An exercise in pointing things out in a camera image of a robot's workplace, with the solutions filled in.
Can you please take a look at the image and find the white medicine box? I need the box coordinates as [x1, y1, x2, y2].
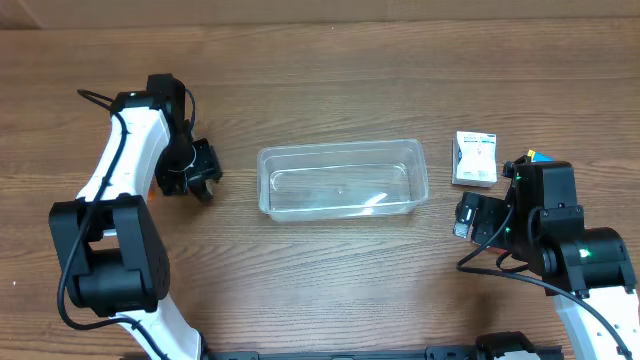
[452, 131, 497, 188]

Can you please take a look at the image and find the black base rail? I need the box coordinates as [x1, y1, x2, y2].
[203, 331, 565, 360]

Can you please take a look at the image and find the clear plastic container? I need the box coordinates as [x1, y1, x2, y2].
[257, 139, 429, 223]

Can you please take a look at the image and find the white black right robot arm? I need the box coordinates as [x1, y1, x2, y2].
[453, 153, 639, 359]

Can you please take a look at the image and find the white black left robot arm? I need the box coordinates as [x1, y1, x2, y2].
[49, 73, 223, 359]

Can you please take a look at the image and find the blue cough drops box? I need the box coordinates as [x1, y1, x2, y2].
[526, 149, 554, 162]

